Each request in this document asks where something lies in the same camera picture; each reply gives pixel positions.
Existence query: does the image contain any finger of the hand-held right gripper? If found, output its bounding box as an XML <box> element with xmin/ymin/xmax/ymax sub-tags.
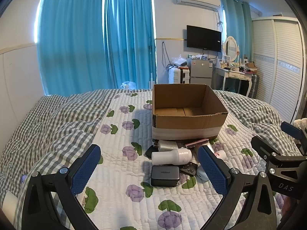
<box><xmin>281</xmin><ymin>121</ymin><xmax>307</xmax><ymax>154</ymax></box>
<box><xmin>251</xmin><ymin>135</ymin><xmax>307</xmax><ymax>171</ymax></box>

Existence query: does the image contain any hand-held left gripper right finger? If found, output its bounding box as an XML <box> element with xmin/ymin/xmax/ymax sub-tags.
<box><xmin>197</xmin><ymin>145</ymin><xmax>286</xmax><ymax>230</ymax></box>

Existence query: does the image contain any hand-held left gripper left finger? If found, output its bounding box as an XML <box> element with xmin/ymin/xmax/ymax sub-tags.
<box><xmin>20</xmin><ymin>144</ymin><xmax>102</xmax><ymax>230</ymax></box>

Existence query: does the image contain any white rounded small device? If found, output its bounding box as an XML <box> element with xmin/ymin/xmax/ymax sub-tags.
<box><xmin>196</xmin><ymin>166</ymin><xmax>209</xmax><ymax>181</ymax></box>

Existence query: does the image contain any black remote control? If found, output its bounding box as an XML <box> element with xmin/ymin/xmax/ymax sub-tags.
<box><xmin>180</xmin><ymin>162</ymin><xmax>198</xmax><ymax>175</ymax></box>

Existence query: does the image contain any pink patterned wallet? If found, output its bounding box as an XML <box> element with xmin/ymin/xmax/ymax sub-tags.
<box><xmin>185</xmin><ymin>139</ymin><xmax>209</xmax><ymax>149</ymax></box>

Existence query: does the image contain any white cylindrical device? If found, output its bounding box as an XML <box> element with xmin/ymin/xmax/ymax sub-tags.
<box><xmin>151</xmin><ymin>148</ymin><xmax>192</xmax><ymax>167</ymax></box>

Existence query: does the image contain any black charger block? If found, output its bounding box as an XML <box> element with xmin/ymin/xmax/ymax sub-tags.
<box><xmin>151</xmin><ymin>165</ymin><xmax>180</xmax><ymax>187</ymax></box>

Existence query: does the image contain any cardboard box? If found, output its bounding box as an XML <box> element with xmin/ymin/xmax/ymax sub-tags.
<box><xmin>152</xmin><ymin>84</ymin><xmax>229</xmax><ymax>140</ymax></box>

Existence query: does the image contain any white plug adapter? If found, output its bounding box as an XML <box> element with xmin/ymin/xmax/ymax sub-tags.
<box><xmin>153</xmin><ymin>139</ymin><xmax>179</xmax><ymax>152</ymax></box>

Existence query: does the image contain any black device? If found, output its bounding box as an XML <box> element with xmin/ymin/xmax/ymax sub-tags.
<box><xmin>145</xmin><ymin>146</ymin><xmax>159</xmax><ymax>160</ymax></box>

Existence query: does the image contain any white floral quilt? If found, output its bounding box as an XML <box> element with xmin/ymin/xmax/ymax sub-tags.
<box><xmin>50</xmin><ymin>90</ymin><xmax>303</xmax><ymax>230</ymax></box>

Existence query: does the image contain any dark suitcase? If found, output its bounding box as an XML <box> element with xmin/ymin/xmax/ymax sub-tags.
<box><xmin>249</xmin><ymin>74</ymin><xmax>260</xmax><ymax>99</ymax></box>

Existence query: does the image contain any white louvred wardrobe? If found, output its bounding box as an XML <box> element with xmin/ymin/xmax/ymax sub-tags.
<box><xmin>251</xmin><ymin>17</ymin><xmax>305</xmax><ymax>122</ymax></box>

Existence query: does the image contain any white dressing table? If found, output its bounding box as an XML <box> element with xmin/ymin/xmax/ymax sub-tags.
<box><xmin>212</xmin><ymin>66</ymin><xmax>257</xmax><ymax>96</ymax></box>

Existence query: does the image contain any white tube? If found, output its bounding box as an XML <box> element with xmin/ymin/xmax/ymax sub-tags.
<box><xmin>2</xmin><ymin>192</ymin><xmax>18</xmax><ymax>218</ymax></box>

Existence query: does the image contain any row of cosmetics bottles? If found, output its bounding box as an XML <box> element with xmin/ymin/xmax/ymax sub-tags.
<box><xmin>222</xmin><ymin>55</ymin><xmax>250</xmax><ymax>72</ymax></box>

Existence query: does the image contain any clear plastic bag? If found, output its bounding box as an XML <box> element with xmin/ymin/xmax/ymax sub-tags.
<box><xmin>120</xmin><ymin>81</ymin><xmax>137</xmax><ymax>90</ymax></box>

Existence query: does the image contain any grey small fridge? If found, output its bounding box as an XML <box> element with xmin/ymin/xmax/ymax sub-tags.
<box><xmin>189</xmin><ymin>59</ymin><xmax>213</xmax><ymax>87</ymax></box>

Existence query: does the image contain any white suitcase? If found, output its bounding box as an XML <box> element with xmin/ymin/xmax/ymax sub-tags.
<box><xmin>168</xmin><ymin>67</ymin><xmax>190</xmax><ymax>84</ymax></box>

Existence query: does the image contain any white oval mirror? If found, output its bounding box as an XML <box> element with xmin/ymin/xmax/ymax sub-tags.
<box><xmin>223</xmin><ymin>36</ymin><xmax>240</xmax><ymax>63</ymax></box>

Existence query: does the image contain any crumpled plastic bag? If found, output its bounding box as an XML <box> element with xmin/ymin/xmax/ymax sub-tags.
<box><xmin>171</xmin><ymin>55</ymin><xmax>189</xmax><ymax>69</ymax></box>

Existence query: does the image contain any teal curtain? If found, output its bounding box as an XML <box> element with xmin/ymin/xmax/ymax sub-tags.
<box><xmin>221</xmin><ymin>0</ymin><xmax>253</xmax><ymax>60</ymax></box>

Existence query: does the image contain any wide blue curtain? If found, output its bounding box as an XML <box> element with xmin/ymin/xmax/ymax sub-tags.
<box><xmin>36</xmin><ymin>0</ymin><xmax>107</xmax><ymax>95</ymax></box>

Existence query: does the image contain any narrow blue curtain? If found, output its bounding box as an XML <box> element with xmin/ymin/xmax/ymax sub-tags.
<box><xmin>103</xmin><ymin>0</ymin><xmax>157</xmax><ymax>89</ymax></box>

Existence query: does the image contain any white air conditioner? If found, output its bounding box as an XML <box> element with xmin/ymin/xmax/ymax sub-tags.
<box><xmin>176</xmin><ymin>0</ymin><xmax>221</xmax><ymax>11</ymax></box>

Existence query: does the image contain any black wall television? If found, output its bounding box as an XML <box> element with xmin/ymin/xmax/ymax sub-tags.
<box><xmin>186</xmin><ymin>25</ymin><xmax>222</xmax><ymax>52</ymax></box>

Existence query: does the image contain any hanging black cable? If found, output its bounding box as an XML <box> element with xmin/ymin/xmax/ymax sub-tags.
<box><xmin>161</xmin><ymin>42</ymin><xmax>171</xmax><ymax>69</ymax></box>

